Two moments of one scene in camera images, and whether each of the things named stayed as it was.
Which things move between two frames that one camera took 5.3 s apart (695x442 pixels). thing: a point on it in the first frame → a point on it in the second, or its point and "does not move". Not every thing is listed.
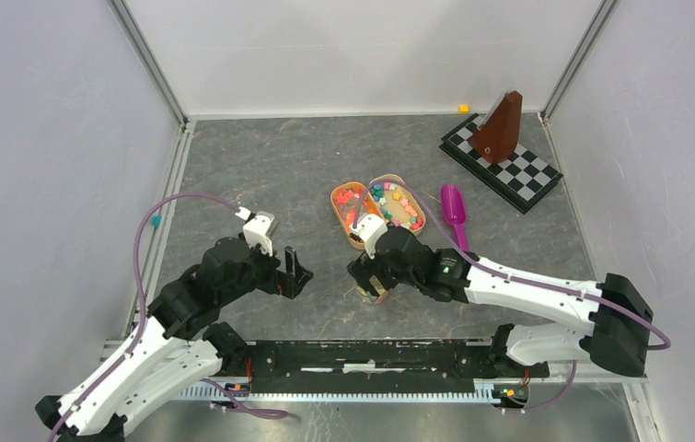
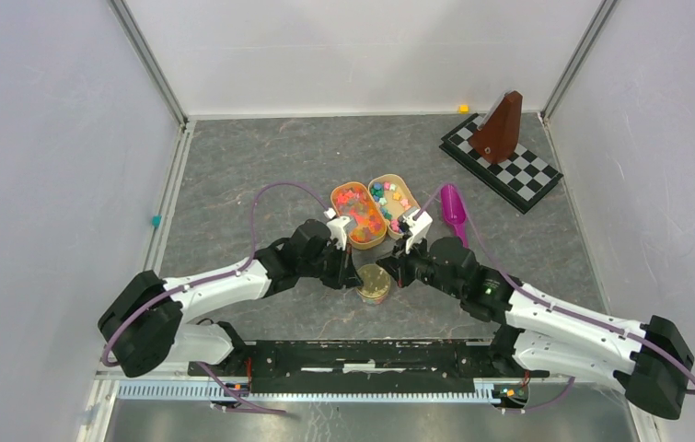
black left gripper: [290, 282] → [346, 273]
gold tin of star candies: [396, 203] does not move
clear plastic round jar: [372, 299] does not move
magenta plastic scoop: [455, 211] does not move
